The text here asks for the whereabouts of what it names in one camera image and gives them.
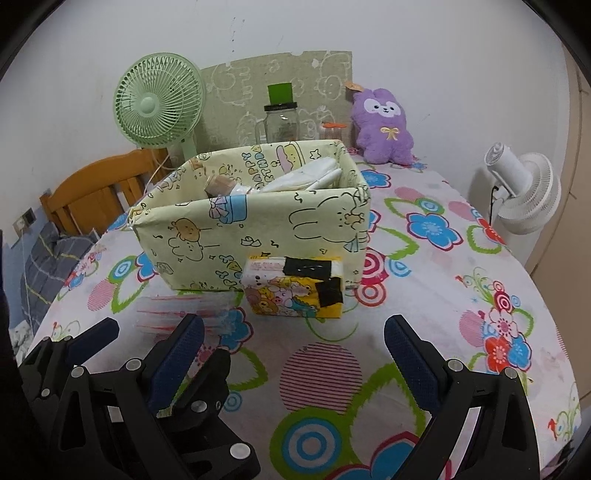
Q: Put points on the cotton swab jar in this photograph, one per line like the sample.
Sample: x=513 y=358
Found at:
x=333 y=131

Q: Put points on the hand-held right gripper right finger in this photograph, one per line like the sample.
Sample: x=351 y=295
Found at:
x=411 y=369

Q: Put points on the green plastic cup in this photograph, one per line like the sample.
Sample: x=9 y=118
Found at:
x=280 y=94

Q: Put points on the glass mug jar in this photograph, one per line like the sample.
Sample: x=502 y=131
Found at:
x=279 y=124

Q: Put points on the white plastic packet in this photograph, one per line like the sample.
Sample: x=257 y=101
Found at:
x=304 y=177

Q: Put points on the beige door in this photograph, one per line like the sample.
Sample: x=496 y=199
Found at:
x=575 y=184

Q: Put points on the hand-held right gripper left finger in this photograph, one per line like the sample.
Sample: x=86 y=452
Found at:
x=178 y=364

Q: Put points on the blue plaid pillow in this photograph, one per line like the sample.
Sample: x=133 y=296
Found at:
x=55 y=263

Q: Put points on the cartoon print storage box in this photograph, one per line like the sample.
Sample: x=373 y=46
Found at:
x=277 y=230

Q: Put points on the floral tablecloth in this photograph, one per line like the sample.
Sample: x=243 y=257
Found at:
x=438 y=300

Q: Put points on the wall outlet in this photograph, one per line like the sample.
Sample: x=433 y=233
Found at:
x=25 y=220

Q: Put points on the beige roll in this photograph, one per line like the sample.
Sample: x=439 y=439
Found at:
x=220 y=185

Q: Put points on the white bedding cloth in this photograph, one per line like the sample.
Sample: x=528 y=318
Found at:
x=25 y=339

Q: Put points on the cartoon print tissue packet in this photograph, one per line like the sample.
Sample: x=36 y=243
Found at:
x=277 y=290

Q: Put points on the white standing fan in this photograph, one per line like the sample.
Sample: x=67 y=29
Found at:
x=526 y=189

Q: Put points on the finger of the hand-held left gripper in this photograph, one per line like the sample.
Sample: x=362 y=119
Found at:
x=99 y=332
x=210 y=383

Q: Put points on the green desk fan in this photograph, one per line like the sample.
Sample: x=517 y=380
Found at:
x=157 y=104

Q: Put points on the wooden bed headboard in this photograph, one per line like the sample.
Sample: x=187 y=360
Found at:
x=92 y=184

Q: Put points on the green printed board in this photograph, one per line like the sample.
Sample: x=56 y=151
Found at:
x=240 y=83

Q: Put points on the purple plush rabbit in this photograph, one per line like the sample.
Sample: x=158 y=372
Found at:
x=383 y=134

